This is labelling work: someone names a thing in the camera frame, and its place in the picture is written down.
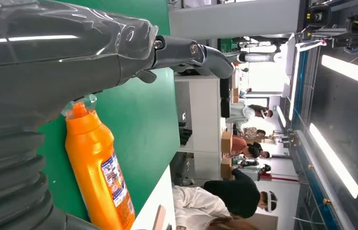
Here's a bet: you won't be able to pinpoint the orange detergent bottle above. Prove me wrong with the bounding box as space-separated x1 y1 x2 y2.
60 94 136 230

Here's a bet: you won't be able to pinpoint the green table mat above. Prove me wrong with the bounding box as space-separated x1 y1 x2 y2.
37 0 181 223

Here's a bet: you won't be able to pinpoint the black stacked items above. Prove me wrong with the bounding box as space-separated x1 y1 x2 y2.
178 122 193 146

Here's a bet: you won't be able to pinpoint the white cabinet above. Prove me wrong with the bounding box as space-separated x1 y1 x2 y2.
173 74 222 185

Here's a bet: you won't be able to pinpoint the black monitor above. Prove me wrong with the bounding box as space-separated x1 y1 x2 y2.
219 78 231 118

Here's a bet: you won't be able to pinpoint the white desk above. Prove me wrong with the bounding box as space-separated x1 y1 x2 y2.
131 165 178 230

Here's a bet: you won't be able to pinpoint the brown cardboard box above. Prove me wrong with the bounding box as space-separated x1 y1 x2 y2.
220 157 233 179
220 131 233 153

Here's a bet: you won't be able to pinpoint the person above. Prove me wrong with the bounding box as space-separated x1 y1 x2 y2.
225 104 274 132
229 136 271 160
202 168 278 219
172 185 259 230
242 126 266 139

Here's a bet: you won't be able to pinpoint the long ceiling light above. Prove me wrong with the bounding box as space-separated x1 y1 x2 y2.
275 104 288 128
321 54 358 92
309 123 358 199

